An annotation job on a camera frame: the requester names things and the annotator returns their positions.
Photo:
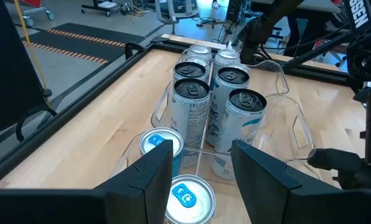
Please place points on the black orange striped floor mat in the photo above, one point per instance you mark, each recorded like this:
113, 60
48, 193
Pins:
89, 46

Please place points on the black wheeled stand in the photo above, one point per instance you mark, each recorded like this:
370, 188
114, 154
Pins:
95, 7

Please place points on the grey office chair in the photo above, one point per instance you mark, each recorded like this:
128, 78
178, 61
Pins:
176, 9

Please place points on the Red Bull sugarfree can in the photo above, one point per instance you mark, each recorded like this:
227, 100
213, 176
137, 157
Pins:
190, 199
160, 137

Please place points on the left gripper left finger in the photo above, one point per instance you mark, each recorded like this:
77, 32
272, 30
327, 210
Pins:
135, 202

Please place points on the black folding divider panel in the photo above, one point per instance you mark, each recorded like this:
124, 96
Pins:
8, 62

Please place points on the metal wheeled cart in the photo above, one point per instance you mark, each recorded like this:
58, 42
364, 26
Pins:
36, 11

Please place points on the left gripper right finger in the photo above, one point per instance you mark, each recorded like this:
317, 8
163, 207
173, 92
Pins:
275, 202

